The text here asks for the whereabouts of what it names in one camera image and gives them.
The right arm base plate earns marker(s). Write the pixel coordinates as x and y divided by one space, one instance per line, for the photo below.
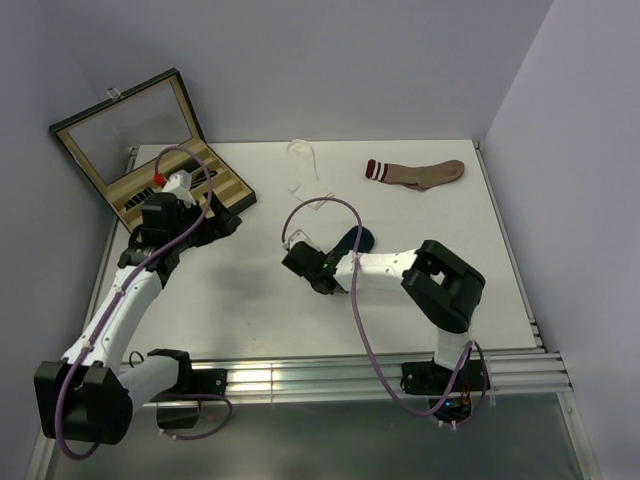
425 378

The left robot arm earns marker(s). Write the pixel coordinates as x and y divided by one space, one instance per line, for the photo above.
84 399

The white sock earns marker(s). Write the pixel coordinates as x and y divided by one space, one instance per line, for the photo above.
306 185

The striped rolled sock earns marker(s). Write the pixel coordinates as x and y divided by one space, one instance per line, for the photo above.
202 177
138 198

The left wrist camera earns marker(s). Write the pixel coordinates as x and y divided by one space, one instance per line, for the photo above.
179 184

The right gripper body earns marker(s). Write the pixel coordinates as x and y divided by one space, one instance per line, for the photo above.
312 280

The black rolled sock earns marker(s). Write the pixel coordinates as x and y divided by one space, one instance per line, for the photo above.
189 166

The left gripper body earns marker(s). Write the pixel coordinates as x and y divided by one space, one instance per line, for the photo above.
208 229

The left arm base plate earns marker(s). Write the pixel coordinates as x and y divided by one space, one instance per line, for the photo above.
201 384

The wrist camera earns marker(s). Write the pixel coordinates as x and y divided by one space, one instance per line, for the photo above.
298 236
179 184

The black compartment storage box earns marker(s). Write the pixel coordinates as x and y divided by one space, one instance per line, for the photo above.
115 143

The tan sock with red cuff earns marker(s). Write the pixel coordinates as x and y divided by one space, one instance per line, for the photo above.
421 178

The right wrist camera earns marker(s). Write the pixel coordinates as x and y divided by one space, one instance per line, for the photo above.
298 236

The striped rolled sock left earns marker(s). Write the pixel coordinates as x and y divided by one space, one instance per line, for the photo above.
138 198

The striped rolled sock right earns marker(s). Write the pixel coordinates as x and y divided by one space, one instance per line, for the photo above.
202 177

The aluminium frame rail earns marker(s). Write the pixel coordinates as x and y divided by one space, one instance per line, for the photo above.
330 379

